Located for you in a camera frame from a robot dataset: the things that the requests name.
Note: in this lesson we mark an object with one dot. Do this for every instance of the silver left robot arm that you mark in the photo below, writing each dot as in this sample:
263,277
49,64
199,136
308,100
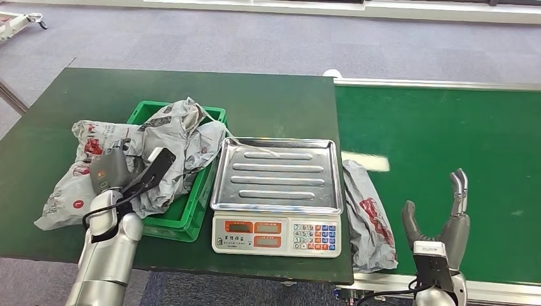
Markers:
110,253

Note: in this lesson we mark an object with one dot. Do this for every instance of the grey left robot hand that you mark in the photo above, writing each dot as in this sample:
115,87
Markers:
110,169

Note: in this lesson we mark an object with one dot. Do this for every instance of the small grey red-printed poly mailer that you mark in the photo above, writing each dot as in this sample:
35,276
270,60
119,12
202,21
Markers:
372,219

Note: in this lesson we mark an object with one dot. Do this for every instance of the large grey printed poly mailer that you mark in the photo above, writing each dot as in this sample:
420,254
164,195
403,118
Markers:
63,194

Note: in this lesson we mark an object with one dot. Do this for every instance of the green belt conveyor with frame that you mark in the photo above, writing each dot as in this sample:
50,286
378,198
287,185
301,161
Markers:
444,148

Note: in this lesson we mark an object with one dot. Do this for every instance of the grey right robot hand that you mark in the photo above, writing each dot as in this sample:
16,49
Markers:
458,236

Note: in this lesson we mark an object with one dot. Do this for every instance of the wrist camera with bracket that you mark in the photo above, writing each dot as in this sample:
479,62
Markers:
156,169
431,266

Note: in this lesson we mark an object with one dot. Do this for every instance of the white wheeled cart frame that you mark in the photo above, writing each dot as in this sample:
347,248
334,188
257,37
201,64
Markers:
14,23

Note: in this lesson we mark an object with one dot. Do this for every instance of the electronic scale with steel tray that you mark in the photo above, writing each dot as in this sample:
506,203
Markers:
274,236

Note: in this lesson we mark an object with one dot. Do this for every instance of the green plastic bin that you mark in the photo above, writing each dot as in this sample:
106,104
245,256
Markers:
181,224

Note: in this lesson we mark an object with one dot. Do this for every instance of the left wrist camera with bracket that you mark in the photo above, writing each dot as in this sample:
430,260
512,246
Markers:
156,169

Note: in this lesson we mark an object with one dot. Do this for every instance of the crumpled grey poly mailer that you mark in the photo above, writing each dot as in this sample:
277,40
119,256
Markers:
209,139

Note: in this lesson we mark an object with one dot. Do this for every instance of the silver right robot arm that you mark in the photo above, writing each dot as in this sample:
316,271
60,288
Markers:
439,297

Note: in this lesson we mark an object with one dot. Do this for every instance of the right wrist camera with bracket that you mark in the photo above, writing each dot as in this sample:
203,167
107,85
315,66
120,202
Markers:
431,266

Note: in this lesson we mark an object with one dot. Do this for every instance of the grey metal bar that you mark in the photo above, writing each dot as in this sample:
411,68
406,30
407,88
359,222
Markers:
12,98

